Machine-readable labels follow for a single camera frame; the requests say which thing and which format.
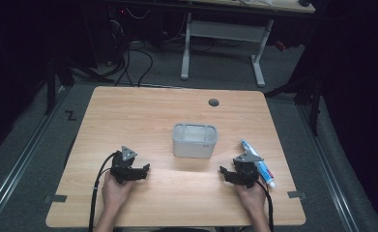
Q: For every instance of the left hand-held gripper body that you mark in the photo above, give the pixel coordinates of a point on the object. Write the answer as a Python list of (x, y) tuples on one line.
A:
[(121, 167)]

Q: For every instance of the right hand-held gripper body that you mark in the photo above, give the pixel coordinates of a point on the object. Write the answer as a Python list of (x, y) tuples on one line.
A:
[(247, 170)]

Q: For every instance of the blue white toothpaste tube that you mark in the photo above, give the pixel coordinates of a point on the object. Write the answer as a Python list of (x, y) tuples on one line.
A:
[(265, 172)]

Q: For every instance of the grey plastic holder box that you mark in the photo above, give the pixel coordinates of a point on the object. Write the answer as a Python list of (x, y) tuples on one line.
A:
[(194, 145)]

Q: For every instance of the person's left hand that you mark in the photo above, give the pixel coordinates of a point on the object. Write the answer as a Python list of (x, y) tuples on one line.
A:
[(115, 193)]

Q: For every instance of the person's right hand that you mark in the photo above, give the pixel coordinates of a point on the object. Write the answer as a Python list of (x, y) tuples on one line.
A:
[(251, 198)]

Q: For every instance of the grey tape strip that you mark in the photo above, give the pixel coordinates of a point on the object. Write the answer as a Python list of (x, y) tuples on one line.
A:
[(296, 194), (57, 198)]

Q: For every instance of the black zigzag floor tape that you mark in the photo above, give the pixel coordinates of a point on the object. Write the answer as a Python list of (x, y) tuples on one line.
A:
[(70, 115)]

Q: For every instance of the black metal stand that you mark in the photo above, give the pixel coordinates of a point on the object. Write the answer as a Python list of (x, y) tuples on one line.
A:
[(314, 106), (50, 87)]

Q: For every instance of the small red object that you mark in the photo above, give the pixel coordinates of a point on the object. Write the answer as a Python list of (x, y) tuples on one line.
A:
[(280, 45)]

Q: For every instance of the metal floor rail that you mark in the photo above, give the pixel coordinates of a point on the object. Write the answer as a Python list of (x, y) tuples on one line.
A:
[(328, 167), (22, 154)]

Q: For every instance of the grey desk frame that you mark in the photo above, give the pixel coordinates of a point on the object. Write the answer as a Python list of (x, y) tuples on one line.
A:
[(225, 30)]

